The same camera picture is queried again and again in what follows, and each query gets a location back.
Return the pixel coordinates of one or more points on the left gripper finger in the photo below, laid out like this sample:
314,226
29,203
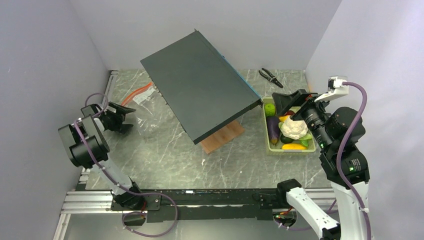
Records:
121,110
122,128

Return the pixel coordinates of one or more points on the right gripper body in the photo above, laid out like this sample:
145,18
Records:
312,112

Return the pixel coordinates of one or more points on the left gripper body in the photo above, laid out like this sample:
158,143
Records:
113,120

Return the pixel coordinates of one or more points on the clear zip top bag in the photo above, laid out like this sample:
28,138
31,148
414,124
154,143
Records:
151,110

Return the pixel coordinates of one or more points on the light green plastic basket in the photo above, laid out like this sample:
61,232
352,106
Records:
272,149

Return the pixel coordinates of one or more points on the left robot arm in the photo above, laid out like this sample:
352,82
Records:
86,147

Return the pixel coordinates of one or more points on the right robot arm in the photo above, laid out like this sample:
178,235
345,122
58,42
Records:
345,166

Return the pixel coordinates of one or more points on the red apple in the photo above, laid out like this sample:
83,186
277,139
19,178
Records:
289,113

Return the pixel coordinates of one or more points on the green lime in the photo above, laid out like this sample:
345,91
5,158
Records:
269,109

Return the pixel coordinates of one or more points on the yellow pepper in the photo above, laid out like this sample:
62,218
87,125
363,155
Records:
284,118

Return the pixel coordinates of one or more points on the purple eggplant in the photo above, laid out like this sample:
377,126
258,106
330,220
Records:
273,130

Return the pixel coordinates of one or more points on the white cauliflower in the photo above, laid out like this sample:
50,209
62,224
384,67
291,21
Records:
293,129

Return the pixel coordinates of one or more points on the black pliers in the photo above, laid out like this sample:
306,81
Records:
270,77

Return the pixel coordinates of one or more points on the dark green cucumber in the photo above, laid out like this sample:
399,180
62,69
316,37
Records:
286,140

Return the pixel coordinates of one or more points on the yellow corn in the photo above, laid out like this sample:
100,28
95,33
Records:
293,146

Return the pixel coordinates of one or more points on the wooden base board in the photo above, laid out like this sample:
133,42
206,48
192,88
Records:
222,137

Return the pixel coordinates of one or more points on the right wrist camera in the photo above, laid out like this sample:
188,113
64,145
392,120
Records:
335,89

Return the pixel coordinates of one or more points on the dark grey network switch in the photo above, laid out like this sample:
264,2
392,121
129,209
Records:
203,90

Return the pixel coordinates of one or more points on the aluminium frame profile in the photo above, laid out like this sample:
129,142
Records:
80,201

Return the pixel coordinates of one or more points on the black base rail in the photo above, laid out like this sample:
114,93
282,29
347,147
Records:
213,204

